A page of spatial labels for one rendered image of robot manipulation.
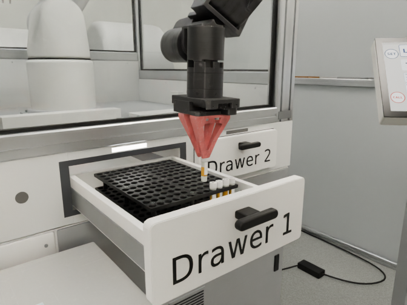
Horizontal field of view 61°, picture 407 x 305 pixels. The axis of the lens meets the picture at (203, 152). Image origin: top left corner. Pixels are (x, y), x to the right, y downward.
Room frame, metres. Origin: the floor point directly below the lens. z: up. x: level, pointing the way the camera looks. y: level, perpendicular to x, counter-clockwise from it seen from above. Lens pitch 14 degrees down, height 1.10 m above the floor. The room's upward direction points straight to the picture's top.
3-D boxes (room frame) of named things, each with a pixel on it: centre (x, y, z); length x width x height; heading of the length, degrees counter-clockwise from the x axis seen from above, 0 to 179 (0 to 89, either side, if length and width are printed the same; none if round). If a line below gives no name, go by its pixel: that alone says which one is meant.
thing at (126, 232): (0.62, 0.08, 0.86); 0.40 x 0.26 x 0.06; 38
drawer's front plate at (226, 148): (0.90, -0.10, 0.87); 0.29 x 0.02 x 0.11; 128
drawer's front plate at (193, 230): (0.45, -0.05, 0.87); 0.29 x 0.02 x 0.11; 128
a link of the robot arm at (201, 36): (0.56, 0.00, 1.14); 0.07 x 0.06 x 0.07; 34
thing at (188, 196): (0.53, 0.01, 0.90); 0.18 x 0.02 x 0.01; 128
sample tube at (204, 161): (0.55, 0.00, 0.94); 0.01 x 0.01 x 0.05
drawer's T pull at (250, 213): (0.43, -0.06, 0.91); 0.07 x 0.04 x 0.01; 128
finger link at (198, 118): (0.56, 0.00, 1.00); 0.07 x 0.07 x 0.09; 36
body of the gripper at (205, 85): (0.55, 0.00, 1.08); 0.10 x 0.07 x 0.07; 36
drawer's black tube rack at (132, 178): (0.61, 0.08, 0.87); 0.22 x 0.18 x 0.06; 38
